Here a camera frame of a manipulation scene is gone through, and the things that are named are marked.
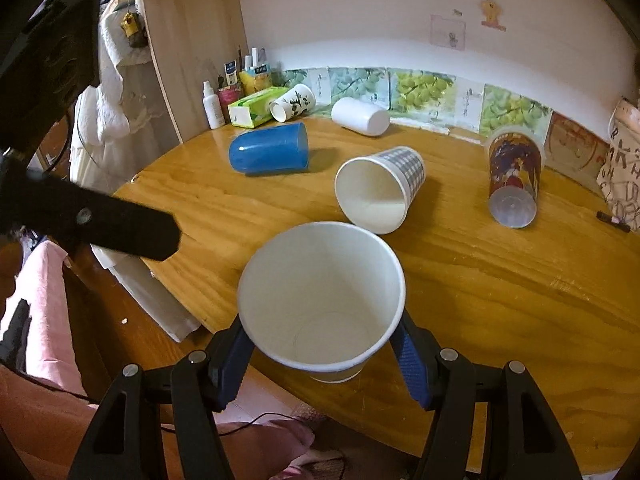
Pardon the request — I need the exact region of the wooden bookshelf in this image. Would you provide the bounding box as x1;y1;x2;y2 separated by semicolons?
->
141;0;247;142

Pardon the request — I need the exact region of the white cup with ink print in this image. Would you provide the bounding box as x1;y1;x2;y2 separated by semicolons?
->
269;84;316;122

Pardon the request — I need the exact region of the blue plastic cup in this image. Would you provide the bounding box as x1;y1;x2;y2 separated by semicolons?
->
229;122;309;176

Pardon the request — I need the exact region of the pink fabric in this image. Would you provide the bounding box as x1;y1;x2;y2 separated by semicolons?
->
0;238;317;480

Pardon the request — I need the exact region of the green leaf poster strip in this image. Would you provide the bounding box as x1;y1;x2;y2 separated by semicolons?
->
272;67;552;141

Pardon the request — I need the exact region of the plain white cup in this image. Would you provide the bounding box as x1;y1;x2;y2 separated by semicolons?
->
331;98;390;136

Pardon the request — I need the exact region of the cartoon printed tall cup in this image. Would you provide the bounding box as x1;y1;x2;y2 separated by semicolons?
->
486;125;544;229

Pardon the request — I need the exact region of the brown cartoon drawing paper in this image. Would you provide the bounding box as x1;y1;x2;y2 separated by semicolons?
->
544;112;608;191

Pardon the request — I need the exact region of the green tissue box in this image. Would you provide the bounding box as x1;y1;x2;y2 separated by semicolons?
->
228;86;288;129

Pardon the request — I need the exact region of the pink pen holder cup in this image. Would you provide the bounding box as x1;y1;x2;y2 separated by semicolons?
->
217;82;244;122

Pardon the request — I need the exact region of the brown paper cup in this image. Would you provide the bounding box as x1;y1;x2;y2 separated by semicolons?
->
236;221;406;384

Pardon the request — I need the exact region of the white lace cloth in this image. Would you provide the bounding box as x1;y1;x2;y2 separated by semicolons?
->
70;0;201;342

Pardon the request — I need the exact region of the white spray bottle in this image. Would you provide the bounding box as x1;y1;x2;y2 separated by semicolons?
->
203;80;226;130

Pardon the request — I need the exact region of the yellow toy on cloth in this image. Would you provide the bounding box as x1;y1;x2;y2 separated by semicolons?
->
120;12;149;49

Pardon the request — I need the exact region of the checkered paper cup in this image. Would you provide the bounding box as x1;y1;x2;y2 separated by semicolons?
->
334;146;426;234

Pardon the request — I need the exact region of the dark pen on table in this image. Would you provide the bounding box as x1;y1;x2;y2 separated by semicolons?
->
597;211;631;233

